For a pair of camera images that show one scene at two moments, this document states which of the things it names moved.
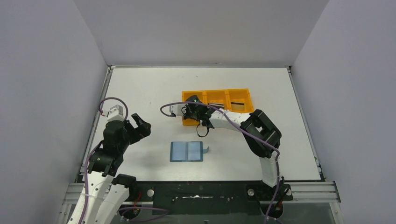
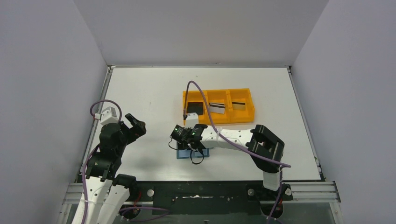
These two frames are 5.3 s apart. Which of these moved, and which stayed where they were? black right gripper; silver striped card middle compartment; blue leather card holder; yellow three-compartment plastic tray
Moved: black right gripper; blue leather card holder
Stayed: silver striped card middle compartment; yellow three-compartment plastic tray
